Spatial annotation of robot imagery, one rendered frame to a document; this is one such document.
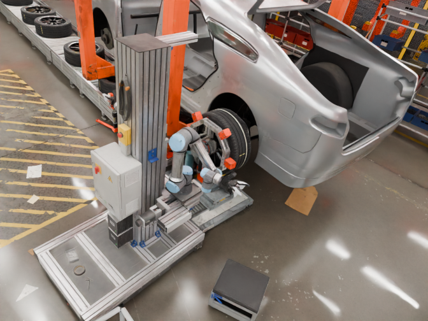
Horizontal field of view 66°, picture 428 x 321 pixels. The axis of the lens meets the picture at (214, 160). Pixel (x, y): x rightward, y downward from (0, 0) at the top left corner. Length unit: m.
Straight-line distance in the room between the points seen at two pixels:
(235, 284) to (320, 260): 1.19
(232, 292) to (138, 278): 0.79
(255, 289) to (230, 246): 0.76
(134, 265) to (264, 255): 1.34
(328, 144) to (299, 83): 0.57
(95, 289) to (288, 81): 2.33
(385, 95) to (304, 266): 2.21
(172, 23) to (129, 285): 2.21
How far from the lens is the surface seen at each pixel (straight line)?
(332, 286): 3.62
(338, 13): 5.13
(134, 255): 3.11
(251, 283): 2.92
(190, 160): 3.35
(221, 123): 3.10
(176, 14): 3.03
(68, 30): 7.49
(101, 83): 5.17
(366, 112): 4.54
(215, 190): 3.71
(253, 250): 3.55
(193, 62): 5.02
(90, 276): 3.04
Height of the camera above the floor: 2.76
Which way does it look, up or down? 38 degrees down
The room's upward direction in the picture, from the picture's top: 11 degrees clockwise
